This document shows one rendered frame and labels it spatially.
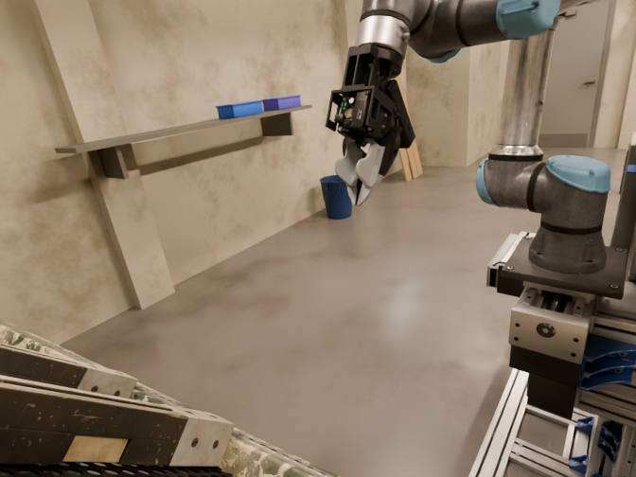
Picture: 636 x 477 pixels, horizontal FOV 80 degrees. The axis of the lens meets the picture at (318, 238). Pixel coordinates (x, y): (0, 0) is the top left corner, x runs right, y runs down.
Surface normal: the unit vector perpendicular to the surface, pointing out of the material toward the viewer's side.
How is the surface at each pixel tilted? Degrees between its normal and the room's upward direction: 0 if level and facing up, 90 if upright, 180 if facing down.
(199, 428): 90
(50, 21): 90
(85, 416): 90
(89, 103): 90
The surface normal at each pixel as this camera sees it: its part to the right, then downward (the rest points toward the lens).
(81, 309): 0.78, 0.15
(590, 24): -0.61, 0.36
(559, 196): -0.78, 0.32
